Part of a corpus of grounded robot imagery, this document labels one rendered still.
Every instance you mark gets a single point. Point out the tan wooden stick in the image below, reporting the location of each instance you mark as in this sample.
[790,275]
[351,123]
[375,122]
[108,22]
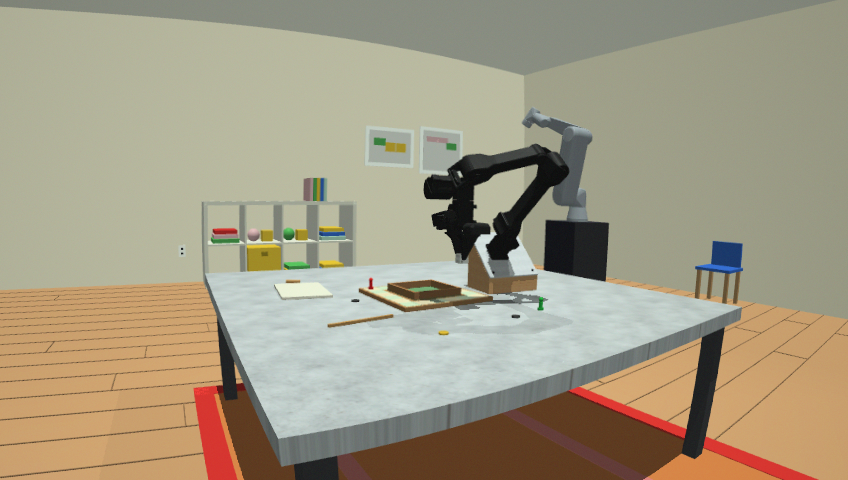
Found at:
[360,320]

